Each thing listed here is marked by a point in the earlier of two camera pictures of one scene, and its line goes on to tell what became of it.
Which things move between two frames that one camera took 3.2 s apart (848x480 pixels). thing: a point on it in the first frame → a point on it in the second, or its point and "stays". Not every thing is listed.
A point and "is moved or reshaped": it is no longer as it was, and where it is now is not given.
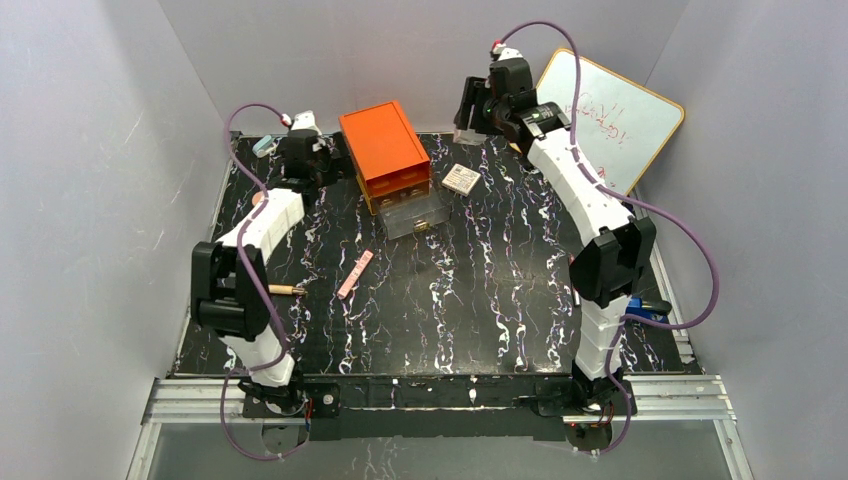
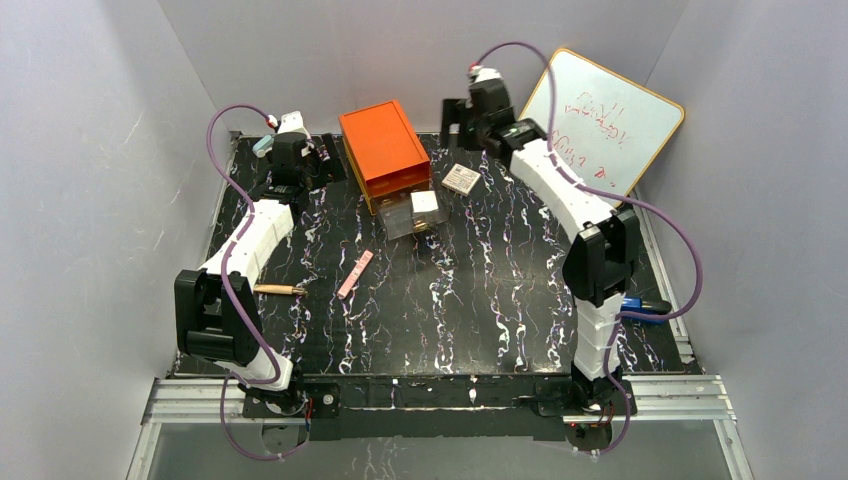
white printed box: (461, 179) stays
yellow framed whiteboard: (622, 124) stays
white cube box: (471, 137) is moved or reshaped
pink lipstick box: (366, 257) stays
